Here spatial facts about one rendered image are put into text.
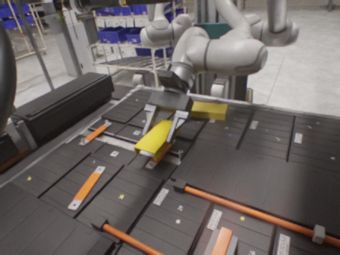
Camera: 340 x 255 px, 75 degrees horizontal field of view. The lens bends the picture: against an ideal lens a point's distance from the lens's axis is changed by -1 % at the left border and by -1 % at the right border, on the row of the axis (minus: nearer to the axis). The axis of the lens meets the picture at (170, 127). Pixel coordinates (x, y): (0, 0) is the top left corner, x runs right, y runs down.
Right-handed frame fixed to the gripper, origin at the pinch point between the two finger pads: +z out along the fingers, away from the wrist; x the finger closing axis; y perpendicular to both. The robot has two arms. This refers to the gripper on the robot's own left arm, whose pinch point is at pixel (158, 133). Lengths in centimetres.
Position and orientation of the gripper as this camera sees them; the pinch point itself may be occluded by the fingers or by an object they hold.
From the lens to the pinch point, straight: 68.0
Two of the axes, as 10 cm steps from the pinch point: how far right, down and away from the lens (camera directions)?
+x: -8.7, -2.1, 4.4
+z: -3.4, 9.1, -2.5
